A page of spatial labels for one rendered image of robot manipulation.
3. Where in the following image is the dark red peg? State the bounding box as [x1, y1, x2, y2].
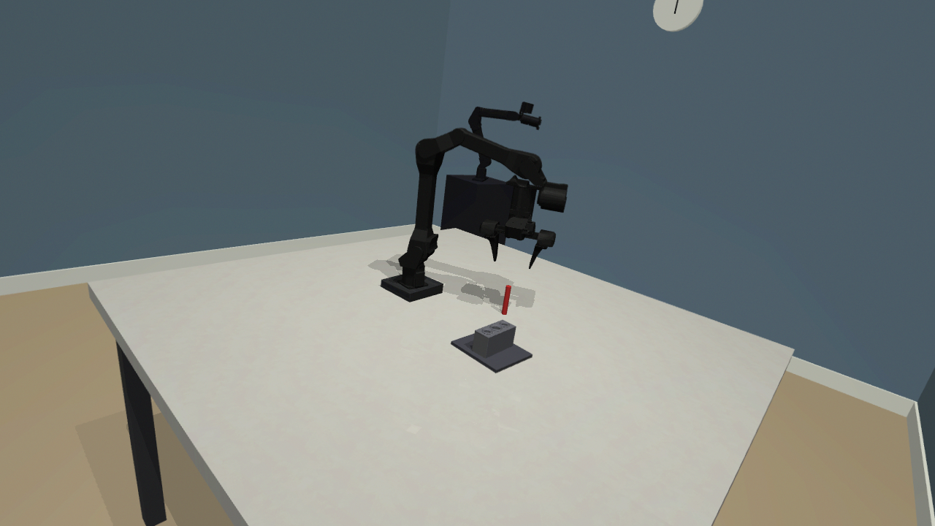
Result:
[502, 285, 511, 315]

